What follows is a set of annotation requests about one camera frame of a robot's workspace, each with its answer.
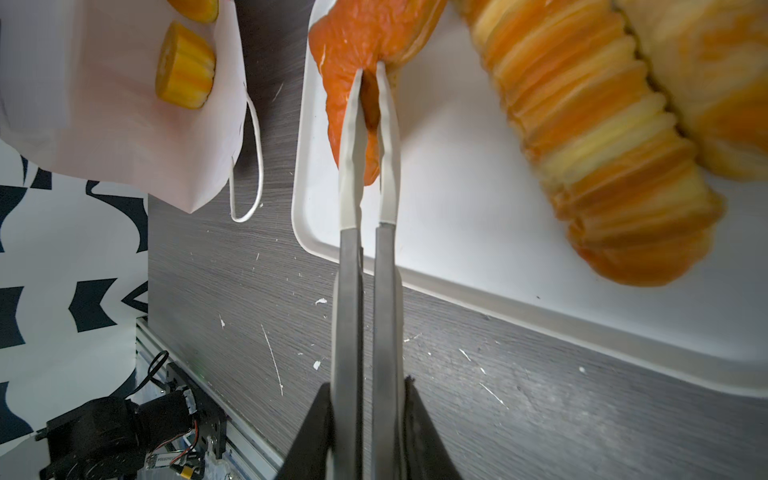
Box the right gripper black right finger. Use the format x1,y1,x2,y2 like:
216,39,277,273
403,376,462,480

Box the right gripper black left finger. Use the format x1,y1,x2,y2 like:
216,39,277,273
274,383,333,480

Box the white-tipped steel tongs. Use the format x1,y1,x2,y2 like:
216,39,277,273
329,63,406,479

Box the ridged orange fake bread loaf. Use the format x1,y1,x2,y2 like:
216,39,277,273
456,1,726,287

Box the orange fake croissant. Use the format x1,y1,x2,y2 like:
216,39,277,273
308,0,446,186

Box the red white paper bag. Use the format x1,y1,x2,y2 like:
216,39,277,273
1,1,259,213

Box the yellow fake bread piece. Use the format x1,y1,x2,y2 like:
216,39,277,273
168,0,219,24

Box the glazed fake pastry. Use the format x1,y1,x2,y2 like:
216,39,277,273
616,1,767,181

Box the yellow fake bread roll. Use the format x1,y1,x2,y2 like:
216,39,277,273
155,21,216,109

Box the white plastic tray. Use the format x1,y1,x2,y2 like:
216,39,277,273
291,0,768,400

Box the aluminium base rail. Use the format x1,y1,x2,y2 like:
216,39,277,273
157,352,282,479

